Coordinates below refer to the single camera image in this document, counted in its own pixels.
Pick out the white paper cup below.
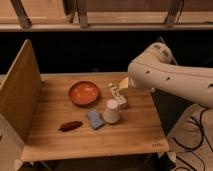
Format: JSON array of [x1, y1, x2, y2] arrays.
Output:
[[103, 99, 120, 124]]

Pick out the blue sponge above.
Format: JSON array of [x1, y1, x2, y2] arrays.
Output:
[[87, 110, 104, 130]]

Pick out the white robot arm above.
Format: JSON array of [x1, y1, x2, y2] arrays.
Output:
[[119, 42, 213, 108]]

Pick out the wooden shelf frame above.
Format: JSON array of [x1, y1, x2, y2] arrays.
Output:
[[0, 0, 213, 32]]

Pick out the black floor cables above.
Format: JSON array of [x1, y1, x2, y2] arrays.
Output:
[[171, 105, 213, 171]]

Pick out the orange ceramic bowl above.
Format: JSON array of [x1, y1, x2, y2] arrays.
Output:
[[68, 81, 100, 106]]

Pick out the wooden side board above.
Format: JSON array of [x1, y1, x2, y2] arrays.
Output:
[[0, 39, 42, 142]]

